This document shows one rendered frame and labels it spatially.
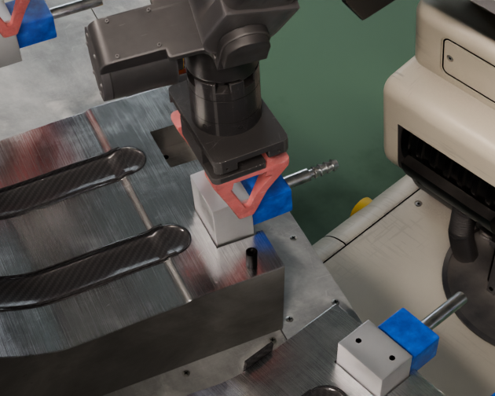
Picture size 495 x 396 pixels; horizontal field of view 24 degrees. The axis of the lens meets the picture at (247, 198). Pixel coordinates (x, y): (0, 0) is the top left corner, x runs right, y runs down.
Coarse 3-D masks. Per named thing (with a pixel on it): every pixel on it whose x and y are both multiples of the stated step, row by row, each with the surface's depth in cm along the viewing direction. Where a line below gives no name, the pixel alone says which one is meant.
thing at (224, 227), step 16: (336, 160) 102; (192, 176) 99; (256, 176) 100; (288, 176) 101; (304, 176) 101; (192, 192) 101; (208, 192) 98; (240, 192) 97; (272, 192) 99; (288, 192) 99; (208, 208) 97; (224, 208) 96; (272, 208) 100; (288, 208) 101; (208, 224) 99; (224, 224) 98; (240, 224) 99; (224, 240) 99
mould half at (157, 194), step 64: (64, 128) 110; (128, 128) 110; (128, 192) 104; (0, 256) 99; (64, 256) 99; (192, 256) 99; (0, 320) 93; (64, 320) 95; (128, 320) 94; (192, 320) 97; (256, 320) 102; (0, 384) 92; (64, 384) 96; (128, 384) 100
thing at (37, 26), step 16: (0, 0) 112; (32, 0) 114; (80, 0) 115; (96, 0) 115; (0, 16) 110; (32, 16) 112; (48, 16) 112; (32, 32) 113; (48, 32) 113; (0, 48) 112; (16, 48) 113; (0, 64) 113
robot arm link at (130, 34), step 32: (160, 0) 82; (96, 32) 81; (128, 32) 81; (160, 32) 81; (192, 32) 82; (256, 32) 77; (96, 64) 83; (128, 64) 82; (160, 64) 83; (224, 64) 79
